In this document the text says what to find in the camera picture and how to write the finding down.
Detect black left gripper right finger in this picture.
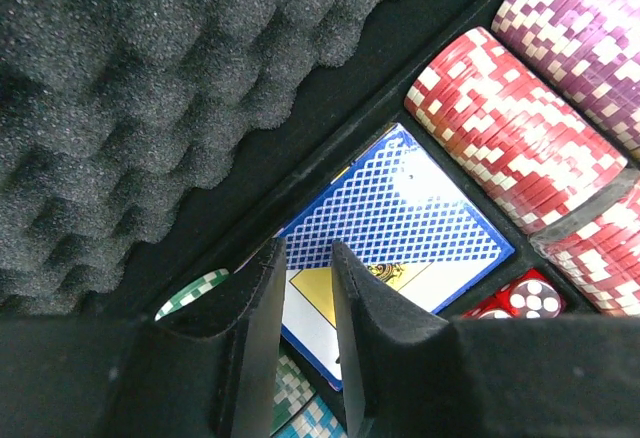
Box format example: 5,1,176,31
332,242,639,437

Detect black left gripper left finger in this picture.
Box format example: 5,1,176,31
1,239,286,437

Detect blue patterned card deck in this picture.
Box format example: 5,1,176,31
277,123,515,390

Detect green light blue chip row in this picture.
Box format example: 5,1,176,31
155,269,347,438

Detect red translucent die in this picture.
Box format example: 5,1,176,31
495,269,566,318

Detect black aluminium poker case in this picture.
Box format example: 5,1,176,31
0,0,640,438

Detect red poker chip row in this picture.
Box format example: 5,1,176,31
405,27,639,317

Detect purple yellow chip row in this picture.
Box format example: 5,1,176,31
491,0,639,156

